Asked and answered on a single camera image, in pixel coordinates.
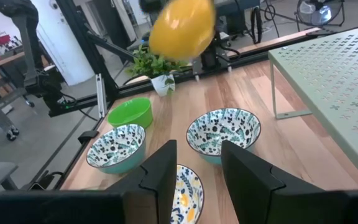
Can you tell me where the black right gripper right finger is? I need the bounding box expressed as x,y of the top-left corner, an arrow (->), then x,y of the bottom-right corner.
221,139 -> 358,224

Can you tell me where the silver aluminium bar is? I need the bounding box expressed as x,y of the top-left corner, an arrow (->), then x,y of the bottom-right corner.
95,73 -> 108,119

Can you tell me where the black control box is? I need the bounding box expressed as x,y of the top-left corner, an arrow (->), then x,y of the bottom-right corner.
26,67 -> 80,118

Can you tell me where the grey rolling stand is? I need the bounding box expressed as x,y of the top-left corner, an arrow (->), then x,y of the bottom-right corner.
0,12 -> 40,149

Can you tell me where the black looped cable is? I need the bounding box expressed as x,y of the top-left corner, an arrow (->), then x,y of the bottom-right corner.
249,5 -> 264,44

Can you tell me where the green plastic mini bowl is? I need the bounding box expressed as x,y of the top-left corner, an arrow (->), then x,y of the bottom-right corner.
107,97 -> 154,129

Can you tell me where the artificial plant in white pot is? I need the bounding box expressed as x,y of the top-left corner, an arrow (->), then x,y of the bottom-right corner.
126,43 -> 189,97

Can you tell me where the pale green perforated metal shelf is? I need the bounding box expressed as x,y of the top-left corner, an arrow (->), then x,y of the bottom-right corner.
267,23 -> 358,189

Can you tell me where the teal patterned mini bowl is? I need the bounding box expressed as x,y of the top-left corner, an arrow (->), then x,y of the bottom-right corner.
86,123 -> 147,175
186,108 -> 262,166

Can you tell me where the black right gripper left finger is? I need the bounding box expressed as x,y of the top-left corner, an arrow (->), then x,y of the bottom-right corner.
0,139 -> 178,224

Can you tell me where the wooden desk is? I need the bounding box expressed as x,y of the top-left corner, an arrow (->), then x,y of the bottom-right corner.
0,29 -> 51,74

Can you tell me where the black floor fan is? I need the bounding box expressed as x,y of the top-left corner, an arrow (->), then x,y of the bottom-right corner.
296,0 -> 346,27

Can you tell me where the black table clamp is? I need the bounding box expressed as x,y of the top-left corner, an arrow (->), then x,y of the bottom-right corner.
29,170 -> 64,190

